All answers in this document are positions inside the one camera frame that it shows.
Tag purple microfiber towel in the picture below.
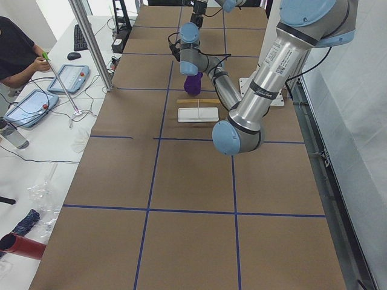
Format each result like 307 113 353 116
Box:
184 72 203 96

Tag black keyboard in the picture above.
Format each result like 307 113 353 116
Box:
73 24 88 51

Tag aluminium frame post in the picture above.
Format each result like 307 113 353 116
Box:
68 0 113 92

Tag far teach pendant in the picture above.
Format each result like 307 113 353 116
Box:
47 64 90 94

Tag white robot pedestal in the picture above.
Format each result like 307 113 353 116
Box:
239 0 284 106

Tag black computer mouse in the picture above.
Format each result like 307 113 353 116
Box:
67 52 82 60

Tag upper wooden rack rod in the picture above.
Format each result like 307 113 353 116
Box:
177 98 221 104

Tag crumpled clear plastic bag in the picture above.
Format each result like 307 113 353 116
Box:
27 163 61 237

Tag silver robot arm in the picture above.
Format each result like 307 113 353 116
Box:
179 1 358 155
187 1 268 29

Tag clear water bottle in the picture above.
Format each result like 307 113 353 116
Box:
0 117 29 149

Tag white towel rack base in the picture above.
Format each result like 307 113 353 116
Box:
177 107 219 123

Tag pink grabber stick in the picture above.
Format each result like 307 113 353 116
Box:
42 52 83 118

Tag red cylinder bottle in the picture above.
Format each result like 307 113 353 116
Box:
1 233 46 260

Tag teach pendant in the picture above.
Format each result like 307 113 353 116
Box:
4 89 59 128
47 64 90 94

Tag person in black shirt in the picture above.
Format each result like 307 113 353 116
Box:
1 16 51 89

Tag near teach pendant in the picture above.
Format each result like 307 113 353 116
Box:
4 89 59 128

